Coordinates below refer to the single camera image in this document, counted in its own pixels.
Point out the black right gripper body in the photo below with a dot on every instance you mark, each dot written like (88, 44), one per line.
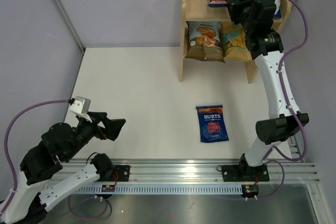
(240, 10)

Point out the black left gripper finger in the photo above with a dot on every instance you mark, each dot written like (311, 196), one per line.
(100, 117)
(113, 128)

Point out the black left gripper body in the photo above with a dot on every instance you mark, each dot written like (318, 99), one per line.
(87, 130)

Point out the large kettle cooked chips bag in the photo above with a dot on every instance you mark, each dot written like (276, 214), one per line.
(234, 42)

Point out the olive light-blue chips bag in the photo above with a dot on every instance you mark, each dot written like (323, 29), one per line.
(204, 41)

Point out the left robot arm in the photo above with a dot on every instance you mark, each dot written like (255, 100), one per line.
(30, 200)

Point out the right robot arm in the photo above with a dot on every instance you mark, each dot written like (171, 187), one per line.
(285, 118)

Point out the wooden two-tier shelf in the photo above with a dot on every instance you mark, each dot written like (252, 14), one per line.
(198, 10)

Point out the blue spicy sweet chilli bag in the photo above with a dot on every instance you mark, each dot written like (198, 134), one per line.
(212, 126)

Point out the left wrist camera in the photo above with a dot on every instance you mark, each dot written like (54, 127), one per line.
(79, 106)

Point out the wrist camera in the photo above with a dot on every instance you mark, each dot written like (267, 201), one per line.
(79, 106)
(277, 13)

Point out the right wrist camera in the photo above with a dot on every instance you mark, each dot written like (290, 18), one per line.
(277, 13)

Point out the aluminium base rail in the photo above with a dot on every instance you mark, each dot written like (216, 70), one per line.
(181, 177)

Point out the aluminium corner frame post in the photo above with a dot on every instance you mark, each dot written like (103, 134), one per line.
(69, 25)

